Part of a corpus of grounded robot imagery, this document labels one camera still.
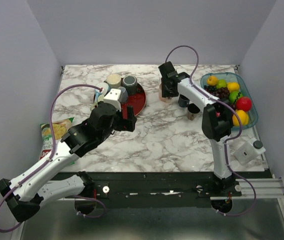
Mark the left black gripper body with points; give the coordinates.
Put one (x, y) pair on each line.
(122, 125)

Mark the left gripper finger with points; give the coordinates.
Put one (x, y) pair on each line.
(124, 112)
(130, 112)

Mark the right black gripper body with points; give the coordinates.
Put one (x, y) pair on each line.
(165, 91)

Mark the grey blue patterned mug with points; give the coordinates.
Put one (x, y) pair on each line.
(124, 95)

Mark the pink mug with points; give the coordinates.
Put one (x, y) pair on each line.
(163, 99)

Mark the dark blue mug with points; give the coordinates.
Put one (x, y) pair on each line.
(183, 101)

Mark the brown striped mug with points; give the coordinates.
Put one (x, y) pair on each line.
(192, 111)

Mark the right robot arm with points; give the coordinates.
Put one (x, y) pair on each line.
(216, 120)

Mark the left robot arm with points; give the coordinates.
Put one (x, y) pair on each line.
(30, 191)

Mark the dark grey mug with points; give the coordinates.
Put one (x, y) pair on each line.
(130, 83)

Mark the light green mug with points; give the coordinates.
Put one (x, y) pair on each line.
(95, 103)

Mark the light blue mug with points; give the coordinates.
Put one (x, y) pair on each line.
(102, 91)

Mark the cream mug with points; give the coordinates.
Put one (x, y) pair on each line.
(114, 81)

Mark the round red tray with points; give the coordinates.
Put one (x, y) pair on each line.
(137, 101)

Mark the orange fruit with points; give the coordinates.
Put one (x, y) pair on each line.
(212, 80)

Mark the green lime fruit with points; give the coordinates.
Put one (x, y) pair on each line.
(221, 84)

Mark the dark grape bunch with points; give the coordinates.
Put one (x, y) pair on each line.
(221, 93)

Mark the teal plastic fruit bin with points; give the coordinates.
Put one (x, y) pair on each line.
(232, 77)

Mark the yellow lemon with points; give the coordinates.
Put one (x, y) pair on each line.
(233, 86)

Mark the green striped melon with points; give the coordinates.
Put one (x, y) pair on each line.
(234, 96)

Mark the cassava chips bag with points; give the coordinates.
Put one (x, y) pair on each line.
(60, 128)

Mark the red apple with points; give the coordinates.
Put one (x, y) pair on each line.
(244, 103)

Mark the yellow fruit lower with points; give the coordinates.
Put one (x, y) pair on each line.
(243, 116)

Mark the white box with knob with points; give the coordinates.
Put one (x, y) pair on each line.
(250, 150)

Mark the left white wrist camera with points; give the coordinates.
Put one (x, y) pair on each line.
(113, 98)

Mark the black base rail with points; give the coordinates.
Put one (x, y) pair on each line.
(161, 189)

